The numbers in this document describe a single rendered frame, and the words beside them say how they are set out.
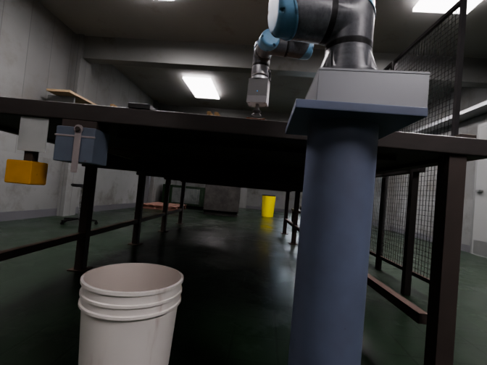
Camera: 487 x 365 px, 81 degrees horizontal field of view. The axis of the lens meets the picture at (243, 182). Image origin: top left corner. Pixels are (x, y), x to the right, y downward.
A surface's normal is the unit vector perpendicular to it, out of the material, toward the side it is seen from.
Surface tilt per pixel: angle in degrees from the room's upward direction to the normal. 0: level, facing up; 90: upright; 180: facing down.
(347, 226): 90
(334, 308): 90
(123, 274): 87
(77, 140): 90
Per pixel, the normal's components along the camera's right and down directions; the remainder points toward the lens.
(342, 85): -0.07, -0.04
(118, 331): 0.14, 0.04
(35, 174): 1.00, 0.09
